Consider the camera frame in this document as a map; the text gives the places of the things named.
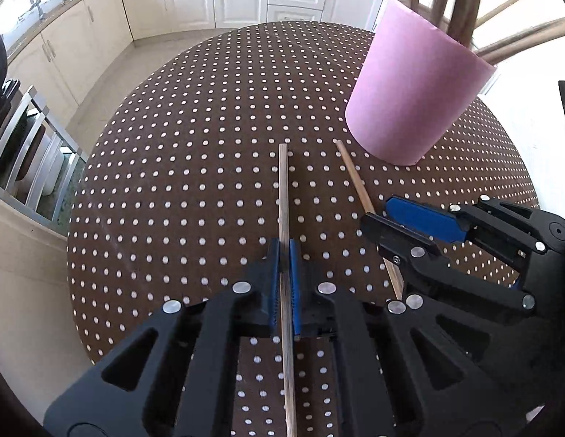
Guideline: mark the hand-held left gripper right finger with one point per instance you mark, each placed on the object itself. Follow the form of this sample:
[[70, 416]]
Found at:
[[295, 291]]

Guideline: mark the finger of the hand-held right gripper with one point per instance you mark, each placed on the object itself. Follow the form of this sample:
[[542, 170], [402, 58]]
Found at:
[[423, 218], [400, 241]]

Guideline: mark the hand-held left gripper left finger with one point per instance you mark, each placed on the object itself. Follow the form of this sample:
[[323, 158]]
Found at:
[[275, 282]]

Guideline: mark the pink cup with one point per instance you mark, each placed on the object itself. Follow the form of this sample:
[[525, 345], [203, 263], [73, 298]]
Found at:
[[410, 91]]

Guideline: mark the bundle of wooden chopsticks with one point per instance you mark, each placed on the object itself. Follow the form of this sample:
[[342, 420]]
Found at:
[[466, 9]]

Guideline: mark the round polka-dot table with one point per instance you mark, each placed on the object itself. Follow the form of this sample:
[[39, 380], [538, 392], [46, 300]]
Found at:
[[173, 182]]

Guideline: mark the metal dish rack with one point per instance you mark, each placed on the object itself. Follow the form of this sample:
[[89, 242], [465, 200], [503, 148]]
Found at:
[[32, 159]]

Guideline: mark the cream kitchen cabinet run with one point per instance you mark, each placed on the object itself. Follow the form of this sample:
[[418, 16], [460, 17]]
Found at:
[[100, 22]]

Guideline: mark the kitchen faucet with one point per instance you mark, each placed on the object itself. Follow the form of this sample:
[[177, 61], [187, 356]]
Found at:
[[35, 7]]

